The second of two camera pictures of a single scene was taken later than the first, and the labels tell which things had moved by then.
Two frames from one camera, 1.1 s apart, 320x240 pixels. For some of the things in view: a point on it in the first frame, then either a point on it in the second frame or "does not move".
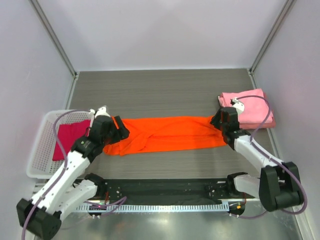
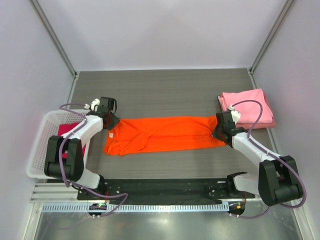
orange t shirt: [156, 133] does not move
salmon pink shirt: [268, 125] does not move
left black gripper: [119, 135] -> [115, 121]
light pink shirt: [256, 107] does not move
